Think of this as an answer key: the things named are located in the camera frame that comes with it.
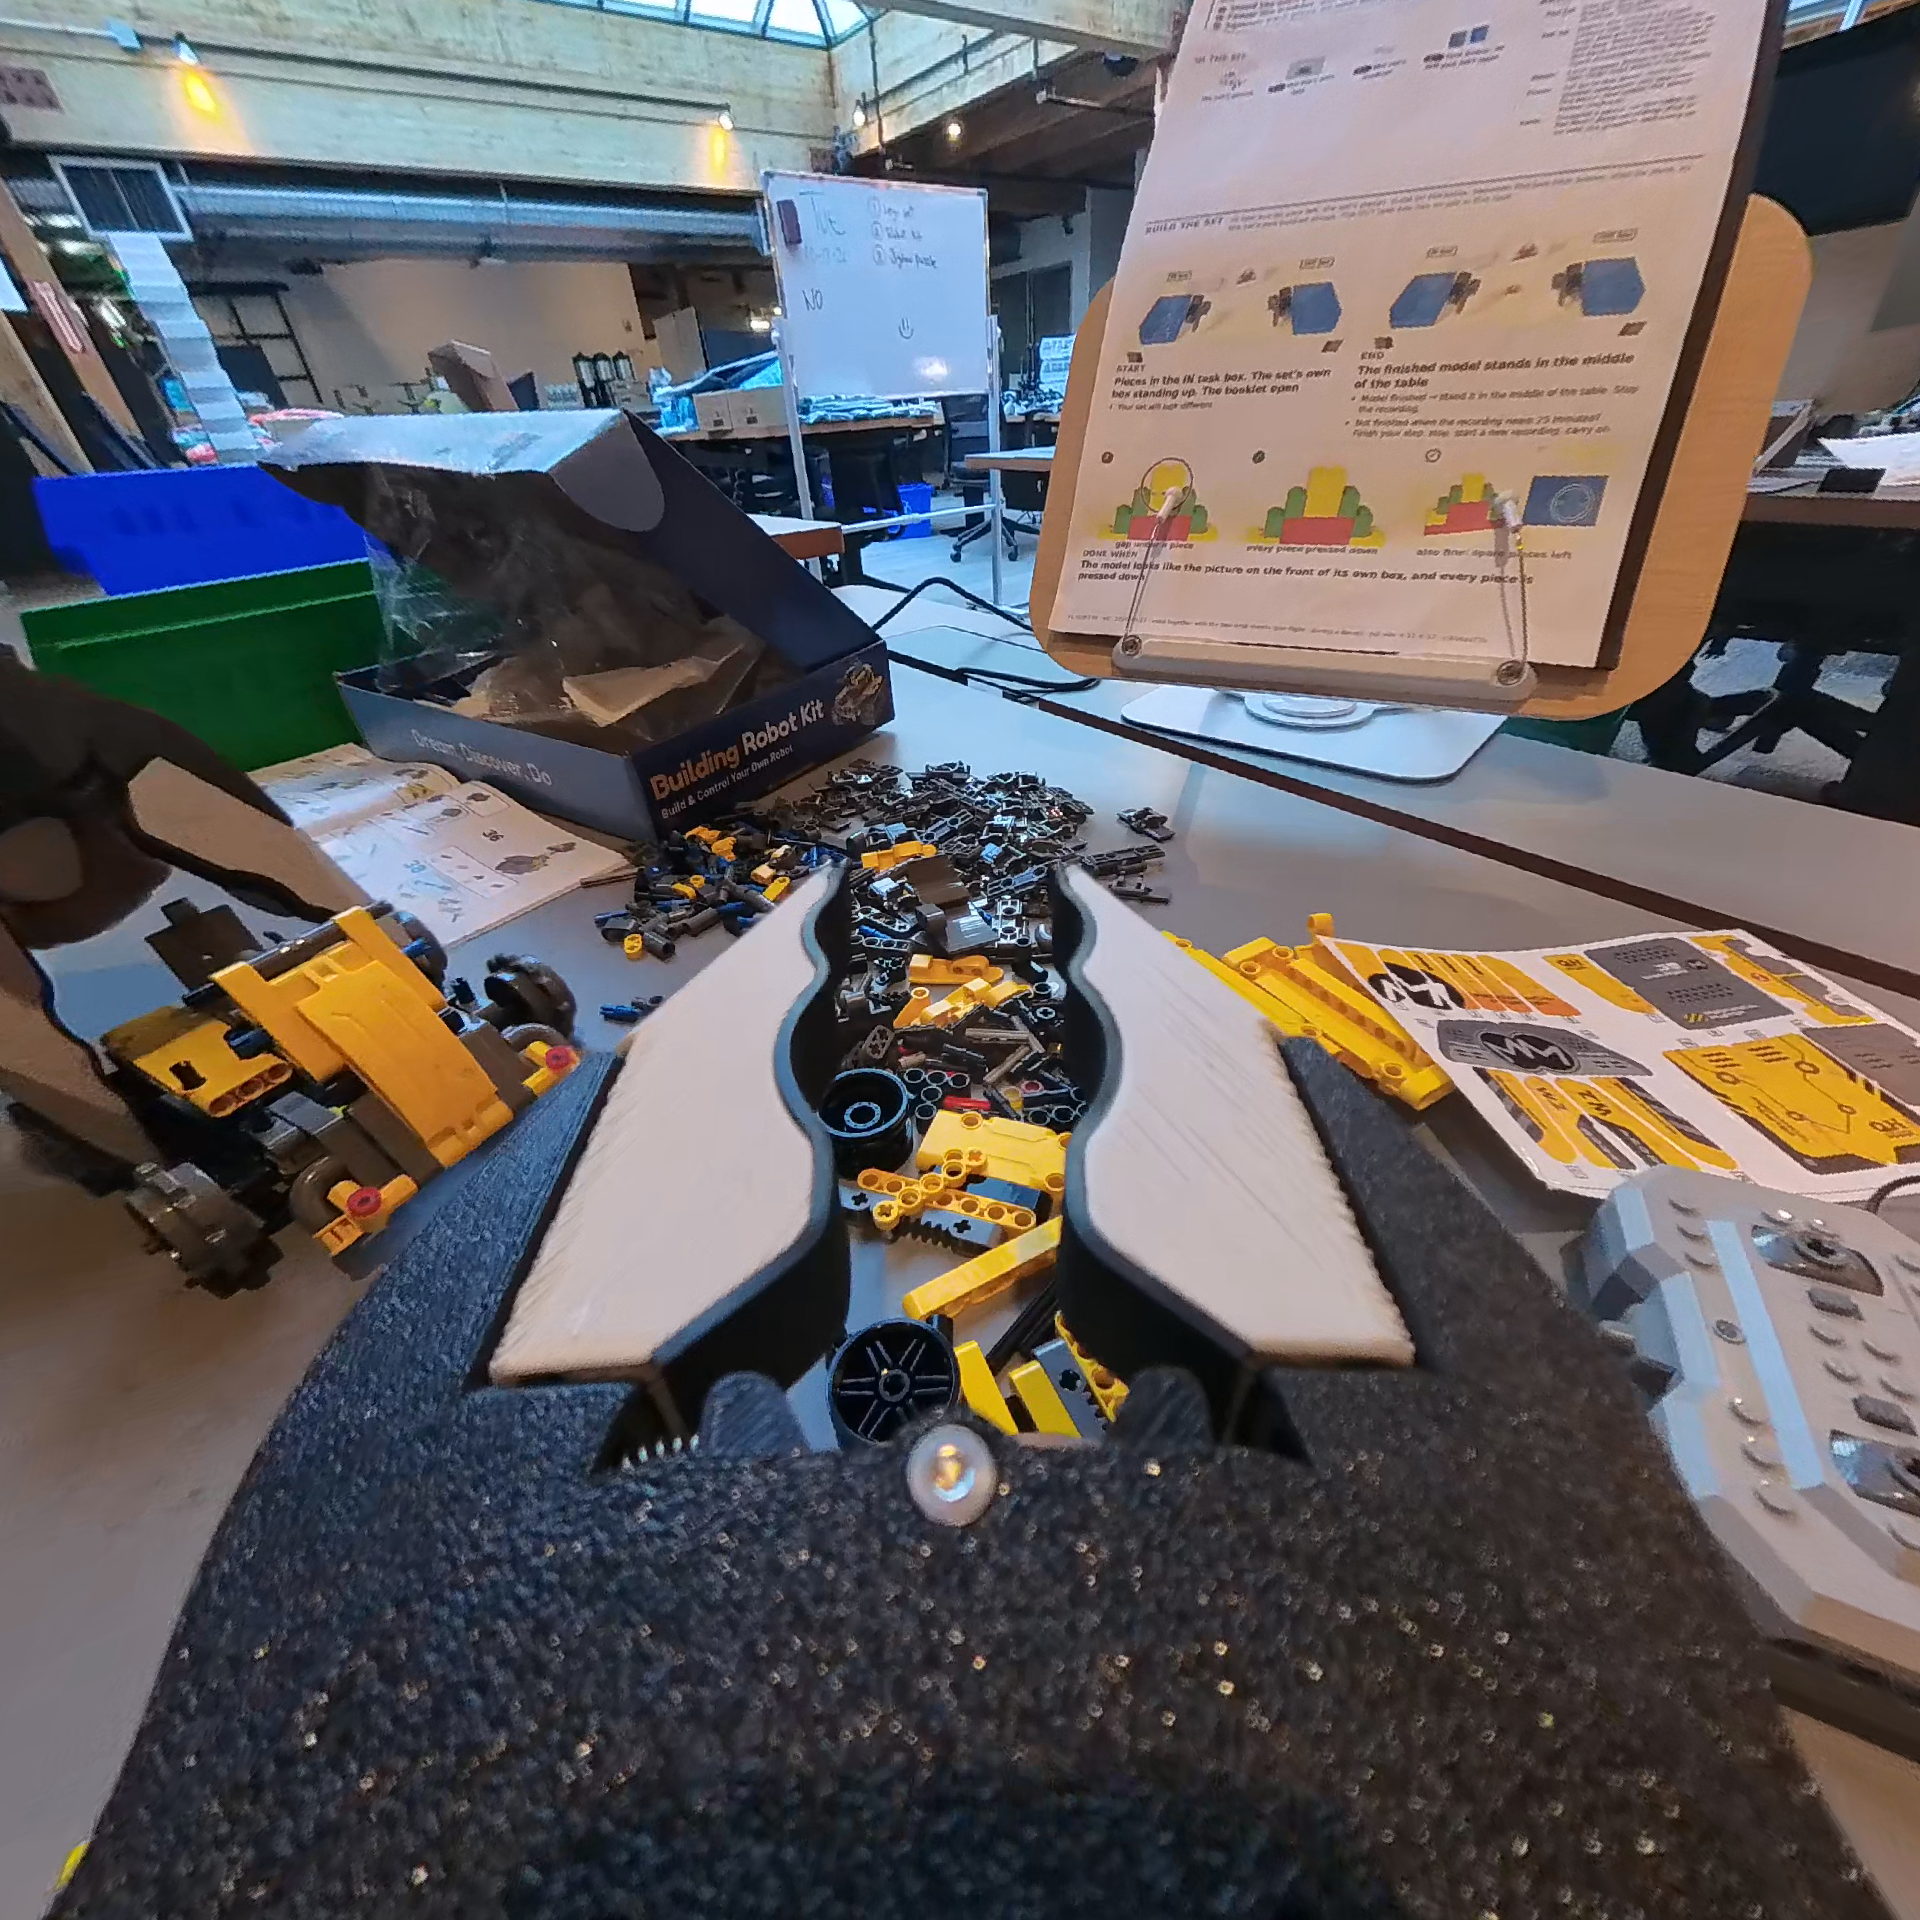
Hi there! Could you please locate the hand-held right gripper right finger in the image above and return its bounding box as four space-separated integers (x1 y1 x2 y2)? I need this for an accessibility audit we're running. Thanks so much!
1050 861 1418 1373

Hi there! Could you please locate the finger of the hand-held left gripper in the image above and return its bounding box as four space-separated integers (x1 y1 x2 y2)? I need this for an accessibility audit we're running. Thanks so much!
0 937 165 1176
123 755 372 923

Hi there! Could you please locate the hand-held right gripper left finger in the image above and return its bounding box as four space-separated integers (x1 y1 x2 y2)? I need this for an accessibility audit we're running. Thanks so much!
490 861 853 1396

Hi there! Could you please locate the yellow black brick vehicle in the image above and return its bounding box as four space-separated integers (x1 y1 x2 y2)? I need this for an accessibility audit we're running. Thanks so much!
97 897 587 1298

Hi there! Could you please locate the grey desk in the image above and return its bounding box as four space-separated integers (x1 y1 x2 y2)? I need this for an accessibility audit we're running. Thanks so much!
0 576 1920 1920

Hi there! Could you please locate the green plastic bin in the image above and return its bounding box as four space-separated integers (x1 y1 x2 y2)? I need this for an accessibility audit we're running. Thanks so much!
23 559 401 776

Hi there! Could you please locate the black toothed wheel hub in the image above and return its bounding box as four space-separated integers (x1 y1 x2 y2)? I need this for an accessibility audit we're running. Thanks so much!
815 1067 917 1180

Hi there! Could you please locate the white instruction booklet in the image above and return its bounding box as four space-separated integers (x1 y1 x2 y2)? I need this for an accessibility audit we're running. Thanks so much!
246 745 634 951

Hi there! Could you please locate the stack of yellow holed panels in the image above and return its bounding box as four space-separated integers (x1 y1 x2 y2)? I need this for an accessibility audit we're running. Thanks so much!
1161 913 1457 1113

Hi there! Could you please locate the yellow and black panel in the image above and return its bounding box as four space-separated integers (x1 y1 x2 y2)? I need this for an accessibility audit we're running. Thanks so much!
915 1111 1070 1202

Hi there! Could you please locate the blue plastic bin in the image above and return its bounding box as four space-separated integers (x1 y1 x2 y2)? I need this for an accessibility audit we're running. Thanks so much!
29 465 377 602

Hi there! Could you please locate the long flat yellow beam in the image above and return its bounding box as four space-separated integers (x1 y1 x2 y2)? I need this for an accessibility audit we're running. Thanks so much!
900 1224 1065 1322

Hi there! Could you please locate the long yellow holed liftarm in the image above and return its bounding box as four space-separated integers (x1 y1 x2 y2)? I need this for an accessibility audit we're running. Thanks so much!
855 1170 1070 1248

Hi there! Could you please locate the black toy wheel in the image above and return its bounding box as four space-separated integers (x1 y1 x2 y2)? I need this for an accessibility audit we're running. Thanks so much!
828 1319 962 1450

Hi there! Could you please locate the clear plastic bag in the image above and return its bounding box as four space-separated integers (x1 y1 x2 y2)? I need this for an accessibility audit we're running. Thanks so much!
358 457 781 753

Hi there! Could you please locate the dark blue cardboard box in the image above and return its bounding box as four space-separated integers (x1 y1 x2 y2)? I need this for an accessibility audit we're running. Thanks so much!
263 408 897 841

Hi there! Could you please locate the pile of grey track links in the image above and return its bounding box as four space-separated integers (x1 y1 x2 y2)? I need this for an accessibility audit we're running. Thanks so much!
750 756 1174 904

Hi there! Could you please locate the yellow grey sticker sheet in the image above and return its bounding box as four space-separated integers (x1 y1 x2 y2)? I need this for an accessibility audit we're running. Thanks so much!
1329 930 1920 1202

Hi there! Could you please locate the grey remote controller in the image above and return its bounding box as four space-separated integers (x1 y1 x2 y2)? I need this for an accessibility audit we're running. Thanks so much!
1558 1168 1920 1666

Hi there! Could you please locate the background office chair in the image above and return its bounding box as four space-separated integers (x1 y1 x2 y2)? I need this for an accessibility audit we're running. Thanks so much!
945 392 1023 565

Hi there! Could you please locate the whiteboard on stand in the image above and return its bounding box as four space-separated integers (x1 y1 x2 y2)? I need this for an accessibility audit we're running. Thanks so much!
762 168 1004 602

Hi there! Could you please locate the background grey table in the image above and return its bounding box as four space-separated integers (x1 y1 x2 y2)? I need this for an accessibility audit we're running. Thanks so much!
1627 450 1920 841

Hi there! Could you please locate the silver air duct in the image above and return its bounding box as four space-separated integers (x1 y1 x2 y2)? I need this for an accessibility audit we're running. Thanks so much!
171 183 767 256

